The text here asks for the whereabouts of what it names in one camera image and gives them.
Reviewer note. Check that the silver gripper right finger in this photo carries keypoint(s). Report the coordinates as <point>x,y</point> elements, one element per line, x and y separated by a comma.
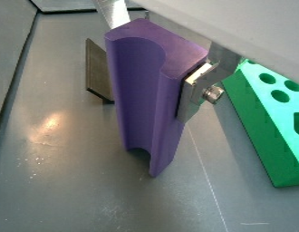
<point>198,87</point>

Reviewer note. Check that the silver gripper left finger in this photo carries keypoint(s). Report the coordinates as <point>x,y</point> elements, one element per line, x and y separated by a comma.
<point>113,10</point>

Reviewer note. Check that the purple arch block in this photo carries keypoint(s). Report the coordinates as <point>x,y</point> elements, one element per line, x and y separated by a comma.
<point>149,60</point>

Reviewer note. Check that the green shape-sorting board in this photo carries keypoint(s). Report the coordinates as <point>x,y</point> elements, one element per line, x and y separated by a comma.
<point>265,101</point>

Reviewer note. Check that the black arch holder stand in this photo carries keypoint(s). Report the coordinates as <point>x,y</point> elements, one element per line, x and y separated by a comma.
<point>97,78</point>

